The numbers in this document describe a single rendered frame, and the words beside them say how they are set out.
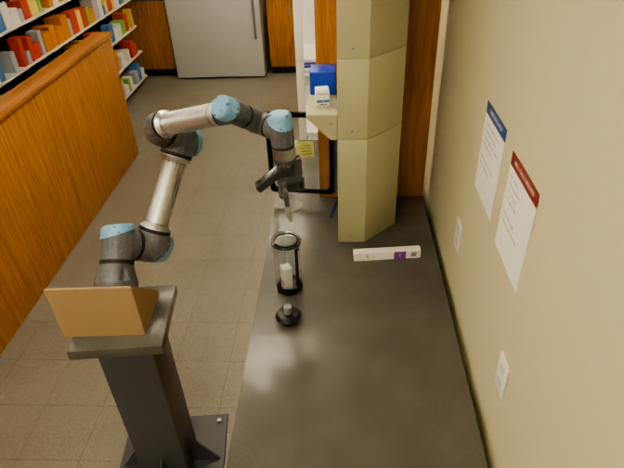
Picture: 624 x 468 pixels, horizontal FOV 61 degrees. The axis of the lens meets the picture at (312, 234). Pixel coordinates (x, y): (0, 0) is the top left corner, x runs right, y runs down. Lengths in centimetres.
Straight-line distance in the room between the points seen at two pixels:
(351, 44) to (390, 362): 106
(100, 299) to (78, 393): 135
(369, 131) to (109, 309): 111
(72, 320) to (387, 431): 110
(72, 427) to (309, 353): 159
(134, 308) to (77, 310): 19
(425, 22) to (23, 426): 267
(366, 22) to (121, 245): 111
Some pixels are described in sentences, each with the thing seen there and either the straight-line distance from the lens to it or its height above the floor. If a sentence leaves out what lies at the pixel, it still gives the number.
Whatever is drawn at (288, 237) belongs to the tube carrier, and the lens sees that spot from 193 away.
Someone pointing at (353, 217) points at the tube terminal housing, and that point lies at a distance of 218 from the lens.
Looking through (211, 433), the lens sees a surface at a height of 2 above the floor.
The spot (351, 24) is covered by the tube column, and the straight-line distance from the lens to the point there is 187.
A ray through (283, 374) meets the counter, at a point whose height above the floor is 94.
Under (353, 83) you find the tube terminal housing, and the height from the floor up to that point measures 163.
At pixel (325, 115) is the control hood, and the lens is 197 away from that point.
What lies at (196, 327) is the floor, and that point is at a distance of 330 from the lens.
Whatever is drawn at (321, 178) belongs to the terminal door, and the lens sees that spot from 244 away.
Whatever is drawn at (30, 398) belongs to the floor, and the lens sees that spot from 328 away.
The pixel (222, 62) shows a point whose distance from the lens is 717.
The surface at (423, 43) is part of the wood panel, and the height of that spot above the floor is 165.
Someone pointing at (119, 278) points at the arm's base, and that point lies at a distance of 191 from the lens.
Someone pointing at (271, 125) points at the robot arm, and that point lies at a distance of 165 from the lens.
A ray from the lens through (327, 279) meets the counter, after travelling 206.
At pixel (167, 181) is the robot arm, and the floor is 133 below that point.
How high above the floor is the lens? 227
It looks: 35 degrees down
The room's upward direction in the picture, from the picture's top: 2 degrees counter-clockwise
